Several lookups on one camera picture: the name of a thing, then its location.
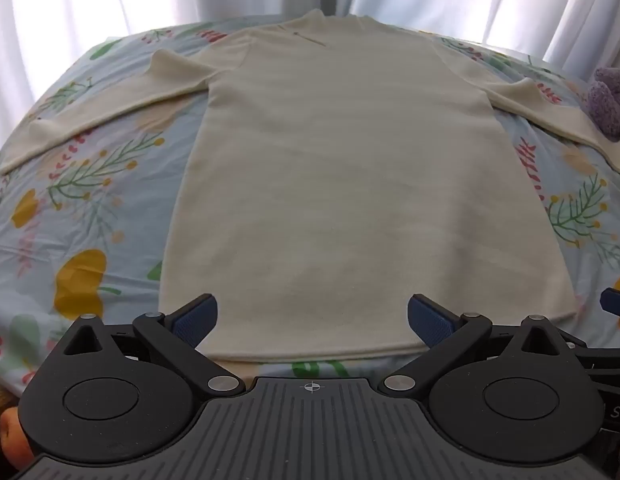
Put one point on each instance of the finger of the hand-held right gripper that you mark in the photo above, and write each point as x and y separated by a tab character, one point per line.
617	302

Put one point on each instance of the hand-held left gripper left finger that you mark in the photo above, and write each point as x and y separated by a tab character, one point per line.
194	321

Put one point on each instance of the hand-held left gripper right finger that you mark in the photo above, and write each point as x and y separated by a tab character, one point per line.
430	321

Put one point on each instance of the cream long-sleeve sweater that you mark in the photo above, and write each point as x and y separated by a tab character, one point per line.
350	185

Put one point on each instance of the floral bed sheet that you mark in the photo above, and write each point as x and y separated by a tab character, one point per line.
90	210

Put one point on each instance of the purple plush toy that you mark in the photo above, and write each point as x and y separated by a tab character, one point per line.
610	105

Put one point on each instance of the orange round object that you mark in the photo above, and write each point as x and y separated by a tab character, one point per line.
14	435

